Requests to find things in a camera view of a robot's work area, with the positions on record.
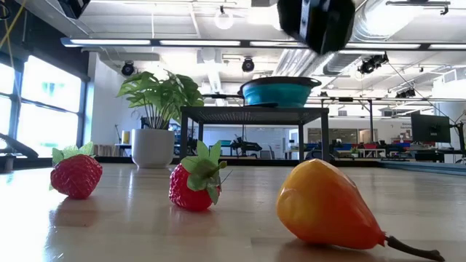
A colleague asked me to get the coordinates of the red toy strawberry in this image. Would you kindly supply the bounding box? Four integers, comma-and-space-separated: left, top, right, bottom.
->
49, 141, 103, 200
169, 140, 229, 213

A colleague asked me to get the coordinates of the blue collapsible colander bowl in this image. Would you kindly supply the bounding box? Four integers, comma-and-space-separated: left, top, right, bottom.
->
238, 76, 323, 108

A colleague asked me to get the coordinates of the white background table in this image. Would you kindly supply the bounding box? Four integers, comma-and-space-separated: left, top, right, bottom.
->
358, 148, 387, 158

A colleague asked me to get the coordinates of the black metal gantry frame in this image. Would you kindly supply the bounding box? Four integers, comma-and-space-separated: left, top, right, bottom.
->
202, 93, 376, 146

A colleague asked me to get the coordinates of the overhead LED light bar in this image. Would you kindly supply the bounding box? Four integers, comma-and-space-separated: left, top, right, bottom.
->
60, 36, 466, 51

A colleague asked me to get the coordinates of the orange toy pear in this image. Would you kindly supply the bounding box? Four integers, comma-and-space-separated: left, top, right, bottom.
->
275, 158, 446, 262

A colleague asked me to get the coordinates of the green plant in white pot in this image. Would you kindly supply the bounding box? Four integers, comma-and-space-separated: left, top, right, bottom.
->
116, 69, 205, 169

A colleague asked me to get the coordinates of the light wooden crate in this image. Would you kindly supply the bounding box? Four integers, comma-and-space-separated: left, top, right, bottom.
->
92, 144, 118, 157

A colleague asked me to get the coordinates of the perforated metal shelf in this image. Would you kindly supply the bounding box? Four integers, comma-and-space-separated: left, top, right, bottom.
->
178, 106, 331, 170

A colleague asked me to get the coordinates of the white hanging ring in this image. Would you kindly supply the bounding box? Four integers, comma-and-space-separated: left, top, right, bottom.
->
213, 9, 234, 30

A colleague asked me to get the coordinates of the yellow hanging cable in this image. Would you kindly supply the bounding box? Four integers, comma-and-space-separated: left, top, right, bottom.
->
0, 0, 27, 50

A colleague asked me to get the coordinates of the black ceiling rail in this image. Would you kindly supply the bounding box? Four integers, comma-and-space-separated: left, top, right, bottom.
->
385, 0, 451, 15

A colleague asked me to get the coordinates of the silver ventilation duct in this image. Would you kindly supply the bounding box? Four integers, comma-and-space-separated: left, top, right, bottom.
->
322, 0, 405, 76

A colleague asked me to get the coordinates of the large window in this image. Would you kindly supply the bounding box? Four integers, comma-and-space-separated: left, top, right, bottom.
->
0, 54, 84, 156

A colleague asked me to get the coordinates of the black monitor stand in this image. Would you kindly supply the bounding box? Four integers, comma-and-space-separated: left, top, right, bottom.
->
451, 122, 466, 151

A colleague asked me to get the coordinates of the black curved bracket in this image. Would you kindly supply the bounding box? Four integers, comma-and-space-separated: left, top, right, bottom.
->
0, 132, 39, 158

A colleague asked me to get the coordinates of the black background monitor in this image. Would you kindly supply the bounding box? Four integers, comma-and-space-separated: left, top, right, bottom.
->
411, 113, 451, 143

